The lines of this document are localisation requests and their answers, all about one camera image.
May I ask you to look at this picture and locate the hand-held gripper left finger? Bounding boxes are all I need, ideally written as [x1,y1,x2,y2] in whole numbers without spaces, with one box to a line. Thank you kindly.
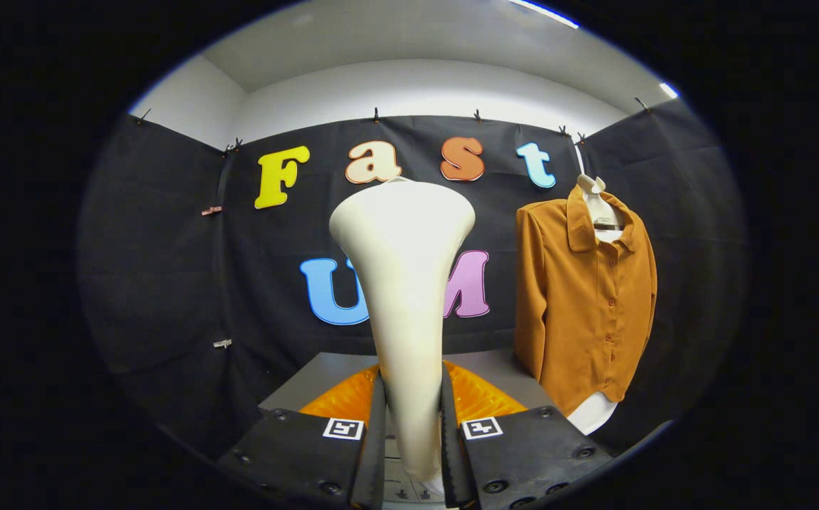
[217,363,388,510]

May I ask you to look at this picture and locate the white garment steamer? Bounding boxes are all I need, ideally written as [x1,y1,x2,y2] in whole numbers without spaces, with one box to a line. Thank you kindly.
[329,177,476,497]

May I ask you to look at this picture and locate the orange button-up shirt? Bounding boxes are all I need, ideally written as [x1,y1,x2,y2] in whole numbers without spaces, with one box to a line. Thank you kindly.
[514,186,658,417]

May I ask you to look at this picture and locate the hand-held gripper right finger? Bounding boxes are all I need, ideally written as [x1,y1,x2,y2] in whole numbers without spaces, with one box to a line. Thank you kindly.
[441,361,616,510]

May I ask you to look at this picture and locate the long ceiling light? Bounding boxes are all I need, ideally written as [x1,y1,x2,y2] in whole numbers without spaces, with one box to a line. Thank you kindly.
[507,0,580,30]

